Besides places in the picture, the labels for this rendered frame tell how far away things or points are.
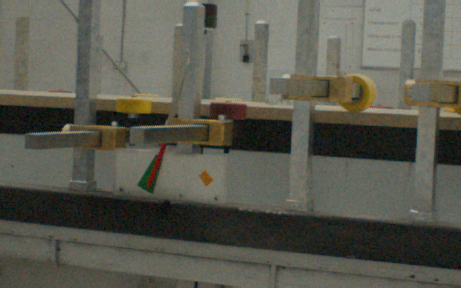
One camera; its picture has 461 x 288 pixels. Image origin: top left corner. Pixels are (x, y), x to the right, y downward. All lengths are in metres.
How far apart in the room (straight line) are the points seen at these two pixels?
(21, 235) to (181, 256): 0.40
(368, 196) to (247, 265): 0.31
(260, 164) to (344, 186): 0.20
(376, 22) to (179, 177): 7.35
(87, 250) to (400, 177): 0.70
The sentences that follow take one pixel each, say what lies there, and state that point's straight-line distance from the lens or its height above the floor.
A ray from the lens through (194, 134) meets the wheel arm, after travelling 2.02.
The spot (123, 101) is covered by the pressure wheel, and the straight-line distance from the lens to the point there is 2.32.
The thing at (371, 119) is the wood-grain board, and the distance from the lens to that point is 2.19.
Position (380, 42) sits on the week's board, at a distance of 9.36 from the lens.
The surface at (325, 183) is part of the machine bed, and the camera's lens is 2.24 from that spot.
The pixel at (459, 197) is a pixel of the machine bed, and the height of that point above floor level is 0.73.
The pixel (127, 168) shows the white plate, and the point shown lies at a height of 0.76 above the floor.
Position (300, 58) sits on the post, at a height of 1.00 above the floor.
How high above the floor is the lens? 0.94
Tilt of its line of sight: 3 degrees down
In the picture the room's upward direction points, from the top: 3 degrees clockwise
